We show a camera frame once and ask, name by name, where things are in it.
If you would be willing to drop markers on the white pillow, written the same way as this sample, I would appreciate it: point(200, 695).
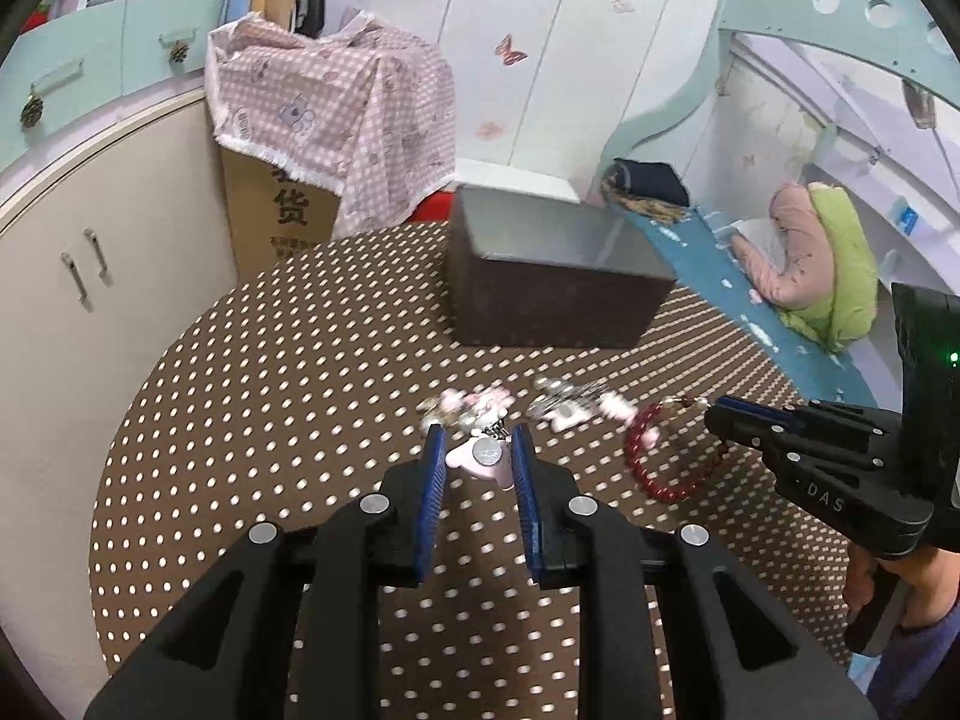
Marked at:
point(757, 240)

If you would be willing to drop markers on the dark metal box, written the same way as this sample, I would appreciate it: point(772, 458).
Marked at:
point(540, 300)

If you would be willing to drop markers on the white wardrobe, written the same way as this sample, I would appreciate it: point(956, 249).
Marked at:
point(555, 52)

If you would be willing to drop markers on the silver white hair clip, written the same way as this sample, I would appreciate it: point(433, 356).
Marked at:
point(570, 405)

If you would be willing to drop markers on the folded beige cloth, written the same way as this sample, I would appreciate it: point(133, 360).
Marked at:
point(645, 211)

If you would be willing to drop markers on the pink pillow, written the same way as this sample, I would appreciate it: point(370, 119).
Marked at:
point(802, 240)

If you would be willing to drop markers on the brown polka dot tablecloth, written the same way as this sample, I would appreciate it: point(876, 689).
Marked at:
point(300, 390)

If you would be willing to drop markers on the red storage bench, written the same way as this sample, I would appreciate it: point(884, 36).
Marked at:
point(433, 208)

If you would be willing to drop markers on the person's right forearm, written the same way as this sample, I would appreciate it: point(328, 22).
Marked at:
point(922, 664)

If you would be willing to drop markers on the pine cone ornament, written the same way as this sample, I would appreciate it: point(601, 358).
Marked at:
point(178, 53)
point(31, 112)

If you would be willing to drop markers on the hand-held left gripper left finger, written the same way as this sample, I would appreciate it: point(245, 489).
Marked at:
point(431, 484)

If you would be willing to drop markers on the pink checked cloth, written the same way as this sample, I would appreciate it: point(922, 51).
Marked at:
point(330, 112)

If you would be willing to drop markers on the teal drawer unit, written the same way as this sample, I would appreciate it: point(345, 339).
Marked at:
point(90, 52)

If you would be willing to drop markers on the white low platform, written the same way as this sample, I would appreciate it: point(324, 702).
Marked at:
point(517, 180)

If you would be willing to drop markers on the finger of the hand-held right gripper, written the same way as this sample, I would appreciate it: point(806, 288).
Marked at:
point(757, 409)
point(795, 446)

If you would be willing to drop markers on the grey clip lamp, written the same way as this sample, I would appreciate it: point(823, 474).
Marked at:
point(921, 105)

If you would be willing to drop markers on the faded pink sticker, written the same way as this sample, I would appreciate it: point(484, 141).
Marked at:
point(489, 130)

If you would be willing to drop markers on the white low cabinet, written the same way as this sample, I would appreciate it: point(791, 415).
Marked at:
point(127, 195)

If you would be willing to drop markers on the white wall shelf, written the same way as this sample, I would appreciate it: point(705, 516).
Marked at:
point(885, 165)

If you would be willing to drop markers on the person's right hand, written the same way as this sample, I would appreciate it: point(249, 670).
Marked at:
point(934, 585)

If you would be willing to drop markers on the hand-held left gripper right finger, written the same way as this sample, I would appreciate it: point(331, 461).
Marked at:
point(525, 499)

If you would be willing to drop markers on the pink butterfly sticker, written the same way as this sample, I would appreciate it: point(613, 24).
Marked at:
point(510, 50)

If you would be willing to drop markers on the blue box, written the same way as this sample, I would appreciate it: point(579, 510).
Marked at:
point(908, 219)

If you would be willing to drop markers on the teal bunk bed frame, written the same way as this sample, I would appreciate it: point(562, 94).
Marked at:
point(757, 11)

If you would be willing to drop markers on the cardboard box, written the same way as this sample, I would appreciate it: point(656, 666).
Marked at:
point(277, 225)

